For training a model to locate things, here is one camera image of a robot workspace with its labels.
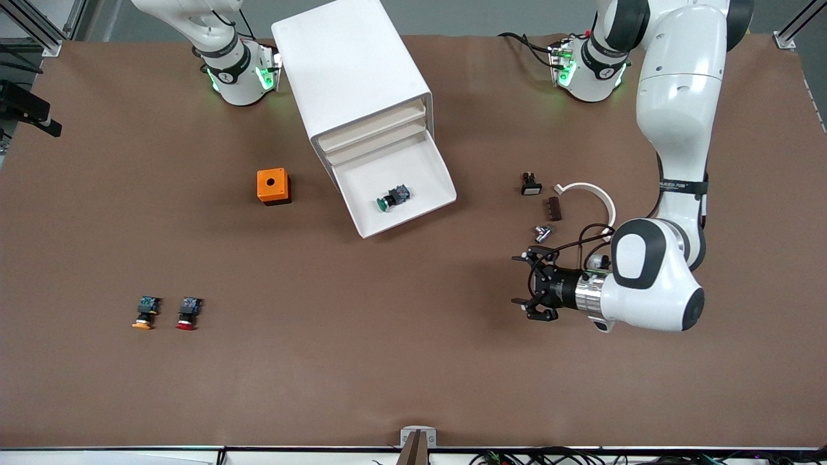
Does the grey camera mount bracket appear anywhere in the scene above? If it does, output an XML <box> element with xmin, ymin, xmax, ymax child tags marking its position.
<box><xmin>395</xmin><ymin>426</ymin><xmax>437</xmax><ymax>465</ymax></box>

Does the orange button box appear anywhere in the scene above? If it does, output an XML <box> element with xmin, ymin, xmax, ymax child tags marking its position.
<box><xmin>256</xmin><ymin>168</ymin><xmax>292</xmax><ymax>206</ymax></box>

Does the aluminium frame profile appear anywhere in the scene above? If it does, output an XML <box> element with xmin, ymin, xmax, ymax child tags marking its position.
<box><xmin>773</xmin><ymin>0</ymin><xmax>827</xmax><ymax>50</ymax></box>
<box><xmin>0</xmin><ymin>0</ymin><xmax>88</xmax><ymax>59</ymax></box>

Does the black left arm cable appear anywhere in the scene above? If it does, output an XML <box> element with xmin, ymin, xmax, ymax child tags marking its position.
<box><xmin>527</xmin><ymin>223</ymin><xmax>616</xmax><ymax>304</ymax></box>

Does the green push button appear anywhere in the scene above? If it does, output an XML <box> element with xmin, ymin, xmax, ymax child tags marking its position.
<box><xmin>376</xmin><ymin>184</ymin><xmax>412</xmax><ymax>212</ymax></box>

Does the white curved plastic bracket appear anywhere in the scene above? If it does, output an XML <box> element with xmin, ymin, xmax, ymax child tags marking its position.
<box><xmin>554</xmin><ymin>182</ymin><xmax>617</xmax><ymax>228</ymax></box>

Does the black base cable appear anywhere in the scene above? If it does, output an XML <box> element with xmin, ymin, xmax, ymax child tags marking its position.
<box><xmin>497</xmin><ymin>32</ymin><xmax>556</xmax><ymax>68</ymax></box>

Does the yellow push button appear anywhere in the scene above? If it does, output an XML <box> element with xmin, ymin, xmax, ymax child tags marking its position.
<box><xmin>132</xmin><ymin>296</ymin><xmax>162</xmax><ymax>331</ymax></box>

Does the red push button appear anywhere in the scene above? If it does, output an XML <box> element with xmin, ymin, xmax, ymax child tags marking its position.
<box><xmin>175</xmin><ymin>296</ymin><xmax>204</xmax><ymax>331</ymax></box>

